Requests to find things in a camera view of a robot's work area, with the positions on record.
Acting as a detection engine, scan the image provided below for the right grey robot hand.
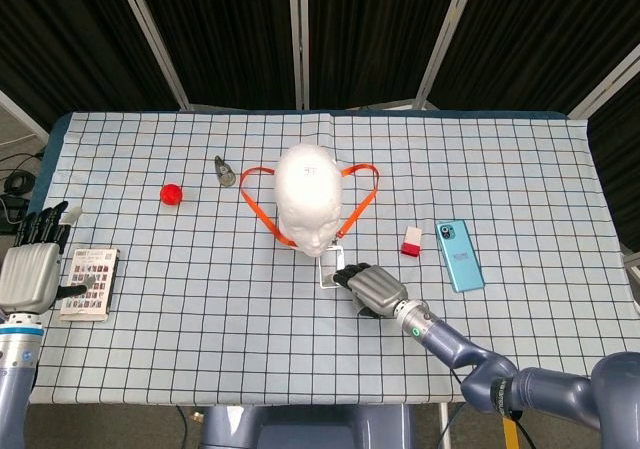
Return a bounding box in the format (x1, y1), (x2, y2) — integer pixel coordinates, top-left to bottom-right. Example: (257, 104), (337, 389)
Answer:
(333, 262), (409, 319)

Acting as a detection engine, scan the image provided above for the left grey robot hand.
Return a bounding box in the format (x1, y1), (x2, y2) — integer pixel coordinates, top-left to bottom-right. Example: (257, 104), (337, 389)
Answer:
(0, 200), (100, 315)

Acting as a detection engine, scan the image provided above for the clear white badge holder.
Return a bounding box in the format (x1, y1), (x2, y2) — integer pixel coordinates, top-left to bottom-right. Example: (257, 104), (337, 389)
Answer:
(318, 244), (347, 289)

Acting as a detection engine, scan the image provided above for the orange lanyard strap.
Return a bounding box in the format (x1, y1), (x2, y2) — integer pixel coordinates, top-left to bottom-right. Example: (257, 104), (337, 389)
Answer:
(238, 163), (380, 249)

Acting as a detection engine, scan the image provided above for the white foam mannequin head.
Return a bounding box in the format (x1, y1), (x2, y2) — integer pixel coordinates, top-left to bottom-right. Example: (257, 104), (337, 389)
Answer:
(273, 142), (345, 259)

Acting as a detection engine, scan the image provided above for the red and white small box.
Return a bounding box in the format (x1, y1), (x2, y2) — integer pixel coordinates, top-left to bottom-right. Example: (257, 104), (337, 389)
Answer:
(399, 225), (423, 258)

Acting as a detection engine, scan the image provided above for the printed card box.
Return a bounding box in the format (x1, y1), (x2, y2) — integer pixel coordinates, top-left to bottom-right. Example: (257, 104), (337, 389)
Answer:
(58, 247), (121, 324)

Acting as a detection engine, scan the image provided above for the black power adapter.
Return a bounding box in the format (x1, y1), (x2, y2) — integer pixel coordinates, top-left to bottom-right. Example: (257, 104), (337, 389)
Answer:
(0, 193), (29, 235)

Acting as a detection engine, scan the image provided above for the teal smartphone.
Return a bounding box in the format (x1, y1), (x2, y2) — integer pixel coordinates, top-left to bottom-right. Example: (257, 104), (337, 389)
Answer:
(434, 219), (485, 294)

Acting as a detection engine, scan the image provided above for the white metal table leg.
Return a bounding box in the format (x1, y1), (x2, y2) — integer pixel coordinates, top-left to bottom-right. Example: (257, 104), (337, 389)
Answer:
(438, 402), (452, 449)

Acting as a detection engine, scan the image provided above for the blue-grey robot torso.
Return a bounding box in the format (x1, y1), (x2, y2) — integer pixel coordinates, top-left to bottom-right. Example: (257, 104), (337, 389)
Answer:
(199, 403), (416, 449)

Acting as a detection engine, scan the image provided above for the red ball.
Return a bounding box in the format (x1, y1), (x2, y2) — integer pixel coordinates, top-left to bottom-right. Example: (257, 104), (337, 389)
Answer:
(159, 183), (185, 208)

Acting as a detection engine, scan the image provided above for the checkered tablecloth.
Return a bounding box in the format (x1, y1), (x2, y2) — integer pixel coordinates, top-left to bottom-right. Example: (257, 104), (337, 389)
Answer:
(27, 111), (640, 405)

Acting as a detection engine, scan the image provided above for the black folding screen panel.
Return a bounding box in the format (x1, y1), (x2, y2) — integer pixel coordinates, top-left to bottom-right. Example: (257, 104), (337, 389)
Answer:
(122, 0), (307, 112)
(569, 43), (640, 250)
(289, 0), (476, 112)
(0, 0), (189, 130)
(424, 0), (640, 120)

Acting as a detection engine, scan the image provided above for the black coiled cable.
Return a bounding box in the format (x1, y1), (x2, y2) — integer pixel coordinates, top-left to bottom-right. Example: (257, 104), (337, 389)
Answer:
(4, 171), (34, 195)

